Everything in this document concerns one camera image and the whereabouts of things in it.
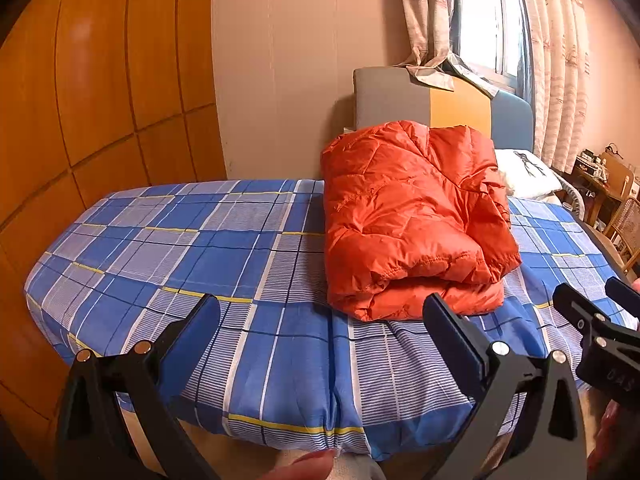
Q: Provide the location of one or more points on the patterned beige curtain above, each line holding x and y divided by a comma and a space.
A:
555, 60

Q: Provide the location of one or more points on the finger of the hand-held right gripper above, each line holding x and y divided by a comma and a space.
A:
625, 297
580, 310

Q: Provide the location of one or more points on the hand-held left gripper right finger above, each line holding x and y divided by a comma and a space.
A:
450, 347

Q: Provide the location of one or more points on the person's left hand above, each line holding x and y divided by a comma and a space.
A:
300, 466

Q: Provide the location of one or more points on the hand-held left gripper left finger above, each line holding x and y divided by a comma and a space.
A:
192, 350

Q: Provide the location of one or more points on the person's right hand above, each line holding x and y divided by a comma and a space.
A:
617, 440

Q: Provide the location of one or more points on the orange quilted jacket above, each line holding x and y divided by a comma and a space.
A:
410, 220

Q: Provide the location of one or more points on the wooden chair back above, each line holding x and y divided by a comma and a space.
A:
620, 177

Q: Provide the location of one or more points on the window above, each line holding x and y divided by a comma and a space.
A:
492, 15

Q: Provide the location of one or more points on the white pillow with deer print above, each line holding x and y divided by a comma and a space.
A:
530, 172

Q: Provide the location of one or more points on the patterned curtain with grey lining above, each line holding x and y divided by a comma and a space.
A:
425, 20

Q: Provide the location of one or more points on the rattan chair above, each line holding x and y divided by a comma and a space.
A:
625, 230

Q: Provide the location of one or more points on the wooden desk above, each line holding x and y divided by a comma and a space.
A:
592, 185

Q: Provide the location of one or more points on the grey yellow blue sofa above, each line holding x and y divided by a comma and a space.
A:
390, 100

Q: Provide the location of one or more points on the bed with blue plaid sheet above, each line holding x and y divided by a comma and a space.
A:
200, 260

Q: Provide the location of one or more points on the wooden wardrobe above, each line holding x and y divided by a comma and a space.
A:
100, 110

